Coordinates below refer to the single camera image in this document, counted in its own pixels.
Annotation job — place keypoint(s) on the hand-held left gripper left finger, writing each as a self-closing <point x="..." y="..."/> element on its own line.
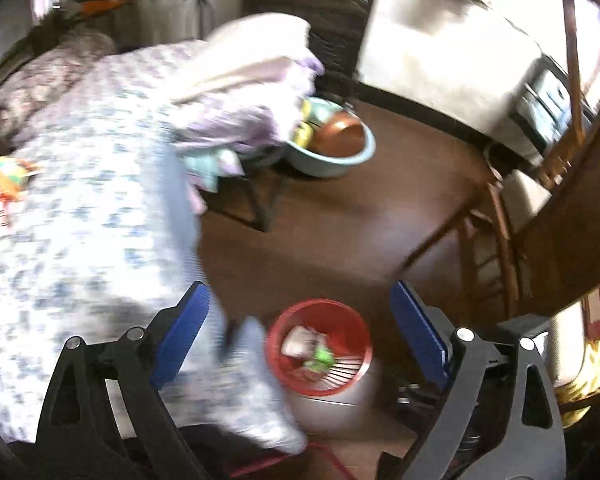
<point x="180" y="330"/>

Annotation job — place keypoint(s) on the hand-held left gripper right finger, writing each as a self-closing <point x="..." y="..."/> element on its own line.
<point x="420" y="330"/>

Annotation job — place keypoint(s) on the red plastic basket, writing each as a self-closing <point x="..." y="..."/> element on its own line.
<point x="280" y="320"/>

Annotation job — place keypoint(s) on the green wrapper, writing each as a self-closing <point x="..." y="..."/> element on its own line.
<point x="322" y="356"/>

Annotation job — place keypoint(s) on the white printed carton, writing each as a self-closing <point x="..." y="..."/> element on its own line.
<point x="297" y="342"/>

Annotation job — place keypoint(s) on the orange yellow box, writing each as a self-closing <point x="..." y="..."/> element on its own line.
<point x="10" y="170"/>

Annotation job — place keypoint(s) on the light wooden chair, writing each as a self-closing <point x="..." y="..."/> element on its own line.
<point x="490" y="240"/>

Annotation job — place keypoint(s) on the blue checkered bed sheet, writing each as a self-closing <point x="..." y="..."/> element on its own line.
<point x="180" y="210"/>

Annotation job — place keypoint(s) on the blue floral bedspread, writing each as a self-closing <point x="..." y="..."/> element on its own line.
<point x="80" y="240"/>

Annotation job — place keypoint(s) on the black folding stool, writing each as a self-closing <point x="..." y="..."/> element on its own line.
<point x="260" y="205"/>

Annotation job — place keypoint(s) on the mint and white folded cloth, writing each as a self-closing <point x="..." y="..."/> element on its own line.
<point x="210" y="167"/>

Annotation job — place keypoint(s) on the yellow patterned cloth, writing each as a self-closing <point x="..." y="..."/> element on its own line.
<point x="592" y="360"/>

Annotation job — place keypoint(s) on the light blue plastic basin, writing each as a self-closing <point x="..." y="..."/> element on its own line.
<point x="340" y="165"/>

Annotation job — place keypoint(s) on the copper bowl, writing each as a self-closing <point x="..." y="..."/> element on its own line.
<point x="340" y="135"/>

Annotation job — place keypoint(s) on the purple floral folded blanket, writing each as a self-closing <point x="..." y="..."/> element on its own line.
<point x="230" y="120"/>

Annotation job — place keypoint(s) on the yellow plastic container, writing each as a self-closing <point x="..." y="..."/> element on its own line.
<point x="304" y="132"/>

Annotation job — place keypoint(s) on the lavender floral quilt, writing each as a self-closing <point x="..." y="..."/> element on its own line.
<point x="130" y="75"/>

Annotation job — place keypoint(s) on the white appliance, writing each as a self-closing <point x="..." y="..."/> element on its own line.
<point x="550" y="105"/>

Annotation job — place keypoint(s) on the maroon floral pillow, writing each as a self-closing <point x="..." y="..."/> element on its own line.
<point x="55" y="70"/>

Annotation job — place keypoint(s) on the white quilted pillow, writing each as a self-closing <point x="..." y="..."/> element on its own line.
<point x="250" y="45"/>

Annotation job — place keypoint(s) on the carved wooden framed painting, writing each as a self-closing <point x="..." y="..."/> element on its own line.
<point x="330" y="25"/>

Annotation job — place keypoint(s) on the orange top table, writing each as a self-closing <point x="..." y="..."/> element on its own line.
<point x="100" y="6"/>

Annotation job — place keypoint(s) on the pink metal stool frame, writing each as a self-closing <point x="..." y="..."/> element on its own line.
<point x="330" y="460"/>

